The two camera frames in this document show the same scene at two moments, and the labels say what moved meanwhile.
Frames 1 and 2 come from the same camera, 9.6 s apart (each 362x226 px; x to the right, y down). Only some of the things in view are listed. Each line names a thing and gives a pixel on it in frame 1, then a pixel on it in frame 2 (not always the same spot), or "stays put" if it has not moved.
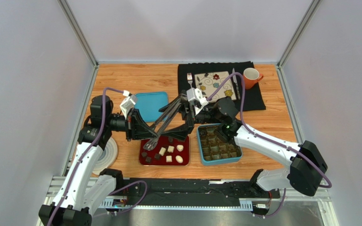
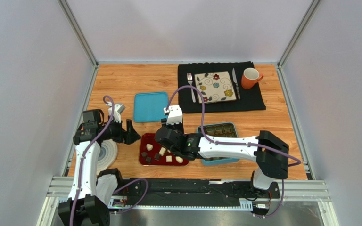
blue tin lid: x=148 y=104 stays put
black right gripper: x=189 y=116 -> x=175 y=127
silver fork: x=189 y=77 stays put
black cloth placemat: x=252 y=99 stays put
